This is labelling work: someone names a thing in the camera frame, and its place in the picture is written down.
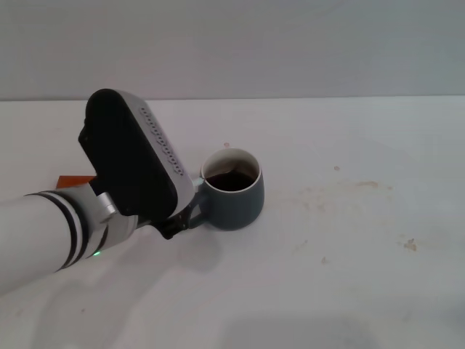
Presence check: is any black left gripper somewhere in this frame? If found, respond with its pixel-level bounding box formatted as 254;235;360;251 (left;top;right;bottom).
139;203;201;241

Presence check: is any dark orange wooden block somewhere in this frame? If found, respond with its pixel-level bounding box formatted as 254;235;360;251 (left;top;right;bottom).
57;175;97;190

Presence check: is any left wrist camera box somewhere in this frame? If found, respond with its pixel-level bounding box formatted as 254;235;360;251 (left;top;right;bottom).
78;88;198;223

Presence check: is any dark coffee liquid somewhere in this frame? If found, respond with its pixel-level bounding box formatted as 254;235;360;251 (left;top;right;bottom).
206;170;257;193

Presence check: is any grey ceramic cup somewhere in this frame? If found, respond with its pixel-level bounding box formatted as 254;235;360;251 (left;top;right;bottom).
188;147;265;231

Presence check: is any spoon with white handle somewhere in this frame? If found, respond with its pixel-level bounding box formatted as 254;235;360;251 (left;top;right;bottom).
192;168;235;185

